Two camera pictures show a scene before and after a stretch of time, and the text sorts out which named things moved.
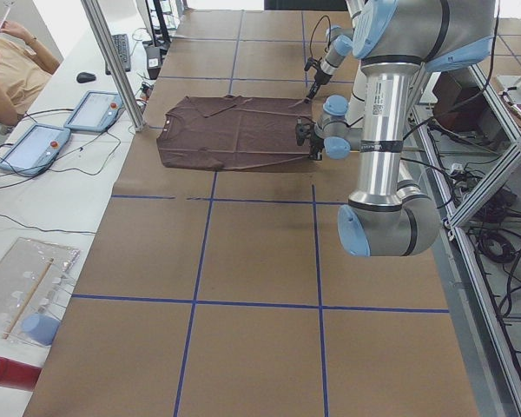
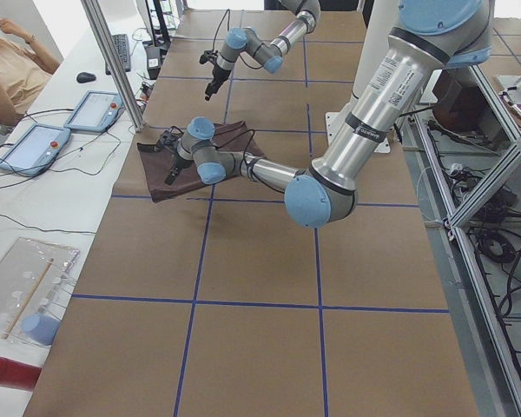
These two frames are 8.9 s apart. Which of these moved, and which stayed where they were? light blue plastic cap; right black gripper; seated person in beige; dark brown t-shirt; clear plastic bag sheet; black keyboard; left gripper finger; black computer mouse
Moved: left gripper finger; dark brown t-shirt; right black gripper
Stayed: black computer mouse; clear plastic bag sheet; black keyboard; seated person in beige; light blue plastic cap
